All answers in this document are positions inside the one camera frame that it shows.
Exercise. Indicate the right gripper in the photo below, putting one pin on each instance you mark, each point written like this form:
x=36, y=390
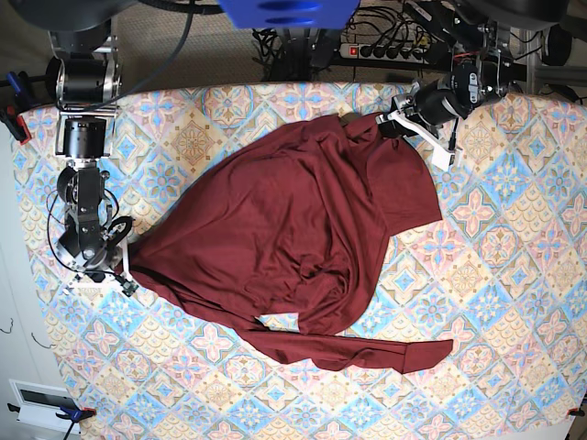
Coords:
x=100, y=254

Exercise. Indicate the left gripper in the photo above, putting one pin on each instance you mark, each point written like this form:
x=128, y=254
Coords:
x=428, y=113

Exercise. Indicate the dark red t-shirt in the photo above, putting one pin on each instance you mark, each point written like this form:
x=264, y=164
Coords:
x=284, y=240

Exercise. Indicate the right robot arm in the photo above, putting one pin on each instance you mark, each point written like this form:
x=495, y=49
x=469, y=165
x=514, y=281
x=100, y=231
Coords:
x=86, y=88

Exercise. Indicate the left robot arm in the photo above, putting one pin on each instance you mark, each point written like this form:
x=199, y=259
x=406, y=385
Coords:
x=477, y=34

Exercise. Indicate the white power strip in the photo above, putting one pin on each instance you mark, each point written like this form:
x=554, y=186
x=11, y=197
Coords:
x=356, y=51

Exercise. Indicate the blue clamp lower left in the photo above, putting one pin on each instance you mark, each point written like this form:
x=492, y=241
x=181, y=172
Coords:
x=69, y=414

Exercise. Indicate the patterned tablecloth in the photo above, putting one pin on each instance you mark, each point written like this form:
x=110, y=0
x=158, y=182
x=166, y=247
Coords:
x=503, y=275

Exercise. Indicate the black round object right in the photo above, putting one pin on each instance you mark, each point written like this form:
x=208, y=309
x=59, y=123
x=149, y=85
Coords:
x=558, y=46

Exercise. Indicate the orange clamp lower right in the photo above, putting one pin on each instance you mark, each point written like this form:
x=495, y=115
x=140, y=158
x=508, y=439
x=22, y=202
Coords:
x=576, y=412

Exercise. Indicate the white wall outlet box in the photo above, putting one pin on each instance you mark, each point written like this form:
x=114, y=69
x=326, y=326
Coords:
x=39, y=404

